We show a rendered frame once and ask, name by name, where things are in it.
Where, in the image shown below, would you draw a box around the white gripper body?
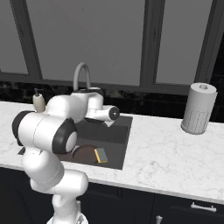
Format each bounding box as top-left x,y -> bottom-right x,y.
101,119 -> 116,129

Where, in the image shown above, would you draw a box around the dark sink basin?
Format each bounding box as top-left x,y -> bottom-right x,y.
17,115 -> 134,171

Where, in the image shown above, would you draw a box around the yellow and grey sponge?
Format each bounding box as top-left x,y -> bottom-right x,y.
93,147 -> 109,164

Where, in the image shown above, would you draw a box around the grey curved tap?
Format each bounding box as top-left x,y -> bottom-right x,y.
72,61 -> 92,92

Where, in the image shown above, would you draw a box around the beige soap dispenser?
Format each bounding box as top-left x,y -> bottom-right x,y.
31,87 -> 46,114

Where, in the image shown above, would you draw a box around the dark cupboard door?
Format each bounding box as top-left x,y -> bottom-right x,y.
76,183 -> 156,224

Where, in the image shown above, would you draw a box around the dark framed window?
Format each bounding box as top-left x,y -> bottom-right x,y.
0,0 -> 224,96

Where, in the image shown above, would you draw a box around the white paper towel roll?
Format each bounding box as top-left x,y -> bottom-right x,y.
180,82 -> 219,136

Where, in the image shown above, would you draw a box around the dark drawer front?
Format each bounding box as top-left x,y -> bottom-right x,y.
150,192 -> 224,224

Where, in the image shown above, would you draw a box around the silver drawer handle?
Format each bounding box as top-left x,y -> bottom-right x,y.
190,201 -> 218,214

